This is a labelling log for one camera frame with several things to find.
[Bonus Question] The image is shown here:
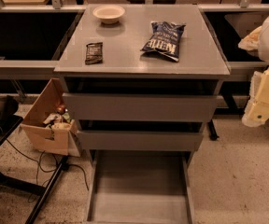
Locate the dark rxbar chocolate wrapper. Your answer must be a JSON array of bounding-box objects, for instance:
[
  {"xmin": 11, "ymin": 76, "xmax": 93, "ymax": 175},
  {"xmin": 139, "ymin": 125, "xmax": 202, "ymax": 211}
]
[{"xmin": 85, "ymin": 42, "xmax": 103, "ymax": 64}]

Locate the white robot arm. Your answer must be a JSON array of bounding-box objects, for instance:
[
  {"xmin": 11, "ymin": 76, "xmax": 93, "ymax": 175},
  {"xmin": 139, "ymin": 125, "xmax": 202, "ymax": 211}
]
[{"xmin": 238, "ymin": 16, "xmax": 269, "ymax": 127}]

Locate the grey drawer cabinet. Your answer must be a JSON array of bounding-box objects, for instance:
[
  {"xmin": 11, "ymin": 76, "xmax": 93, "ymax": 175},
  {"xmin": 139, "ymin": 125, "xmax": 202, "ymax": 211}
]
[{"xmin": 53, "ymin": 4, "xmax": 232, "ymax": 166}]

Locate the grey open bottom drawer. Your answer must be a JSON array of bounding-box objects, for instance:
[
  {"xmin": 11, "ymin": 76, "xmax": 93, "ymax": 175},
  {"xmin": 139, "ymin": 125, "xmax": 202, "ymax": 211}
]
[{"xmin": 84, "ymin": 151, "xmax": 195, "ymax": 224}]

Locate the grey middle drawer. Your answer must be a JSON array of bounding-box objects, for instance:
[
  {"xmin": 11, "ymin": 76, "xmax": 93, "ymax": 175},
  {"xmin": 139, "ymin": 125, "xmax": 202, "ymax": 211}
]
[{"xmin": 78, "ymin": 131, "xmax": 203, "ymax": 151}]

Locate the grey top drawer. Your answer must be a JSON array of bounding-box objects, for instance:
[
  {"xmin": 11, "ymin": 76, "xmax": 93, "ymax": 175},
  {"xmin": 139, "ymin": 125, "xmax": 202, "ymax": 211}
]
[{"xmin": 63, "ymin": 93, "xmax": 217, "ymax": 122}]

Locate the blue kettle chips bag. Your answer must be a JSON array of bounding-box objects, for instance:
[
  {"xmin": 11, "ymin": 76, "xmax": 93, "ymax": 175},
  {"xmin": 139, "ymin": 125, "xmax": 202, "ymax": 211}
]
[{"xmin": 141, "ymin": 21, "xmax": 186, "ymax": 62}]

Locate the white bowl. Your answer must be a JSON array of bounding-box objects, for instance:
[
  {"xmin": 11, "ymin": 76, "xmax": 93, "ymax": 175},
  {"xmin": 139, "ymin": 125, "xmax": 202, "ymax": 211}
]
[{"xmin": 92, "ymin": 5, "xmax": 125, "ymax": 24}]

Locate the cardboard box with items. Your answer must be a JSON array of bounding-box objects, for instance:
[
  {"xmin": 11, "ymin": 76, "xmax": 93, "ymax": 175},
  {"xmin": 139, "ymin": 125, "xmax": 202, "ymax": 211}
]
[{"xmin": 21, "ymin": 78, "xmax": 81, "ymax": 157}]

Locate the black floor cable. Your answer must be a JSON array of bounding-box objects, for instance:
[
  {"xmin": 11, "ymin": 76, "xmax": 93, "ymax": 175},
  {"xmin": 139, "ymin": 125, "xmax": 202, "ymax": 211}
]
[{"xmin": 5, "ymin": 138, "xmax": 90, "ymax": 203}]

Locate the black table leg frame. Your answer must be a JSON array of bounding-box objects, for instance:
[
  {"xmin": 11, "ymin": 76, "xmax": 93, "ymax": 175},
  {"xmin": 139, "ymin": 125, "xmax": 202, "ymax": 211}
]
[{"xmin": 0, "ymin": 115, "xmax": 68, "ymax": 224}]

